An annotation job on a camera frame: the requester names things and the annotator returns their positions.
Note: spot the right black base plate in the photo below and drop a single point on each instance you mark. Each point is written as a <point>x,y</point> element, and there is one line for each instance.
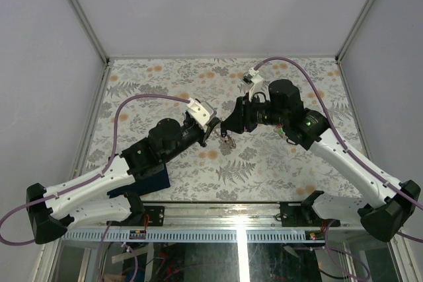
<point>300,214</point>

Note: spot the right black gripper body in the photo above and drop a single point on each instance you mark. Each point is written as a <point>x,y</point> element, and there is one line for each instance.
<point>254,112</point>

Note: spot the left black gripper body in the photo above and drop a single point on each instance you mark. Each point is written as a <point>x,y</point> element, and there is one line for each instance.
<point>204,144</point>

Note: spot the left aluminium frame post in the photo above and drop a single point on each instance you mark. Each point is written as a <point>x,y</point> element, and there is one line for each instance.
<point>89,30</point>

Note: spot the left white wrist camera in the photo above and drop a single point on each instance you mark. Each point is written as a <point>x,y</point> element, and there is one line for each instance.
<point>201,112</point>

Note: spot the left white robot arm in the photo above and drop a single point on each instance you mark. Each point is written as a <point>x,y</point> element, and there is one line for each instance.
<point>143,159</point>

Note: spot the slotted grey cable duct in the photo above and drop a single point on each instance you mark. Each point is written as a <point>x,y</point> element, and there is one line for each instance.
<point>215,235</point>

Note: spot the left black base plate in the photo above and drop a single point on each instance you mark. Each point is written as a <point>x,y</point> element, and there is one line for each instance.
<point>154,216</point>

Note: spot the right aluminium frame post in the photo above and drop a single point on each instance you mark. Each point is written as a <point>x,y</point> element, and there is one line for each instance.
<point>360,19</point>

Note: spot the floral patterned table mat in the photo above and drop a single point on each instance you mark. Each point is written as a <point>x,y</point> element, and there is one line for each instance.
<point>263,166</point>

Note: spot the aluminium front rail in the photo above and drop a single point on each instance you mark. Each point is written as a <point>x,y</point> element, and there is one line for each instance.
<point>211,212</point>

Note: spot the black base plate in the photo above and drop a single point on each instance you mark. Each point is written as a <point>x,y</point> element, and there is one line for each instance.
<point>154,216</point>
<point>300,214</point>

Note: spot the dark blue cloth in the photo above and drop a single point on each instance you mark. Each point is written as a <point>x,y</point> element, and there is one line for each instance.
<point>154,183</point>

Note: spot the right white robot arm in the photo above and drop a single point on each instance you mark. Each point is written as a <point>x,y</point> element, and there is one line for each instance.
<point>385,204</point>

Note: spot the aluminium frame post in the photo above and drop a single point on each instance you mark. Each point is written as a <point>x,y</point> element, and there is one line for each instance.
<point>89,30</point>
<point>360,19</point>

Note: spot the silver keyring holder with rings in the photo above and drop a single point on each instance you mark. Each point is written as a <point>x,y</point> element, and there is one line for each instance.
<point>227,140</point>

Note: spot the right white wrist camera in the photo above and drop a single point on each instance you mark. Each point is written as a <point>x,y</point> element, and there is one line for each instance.
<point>253,79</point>

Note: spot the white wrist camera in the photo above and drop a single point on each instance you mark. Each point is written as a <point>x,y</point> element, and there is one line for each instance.
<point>201,112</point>
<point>253,79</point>

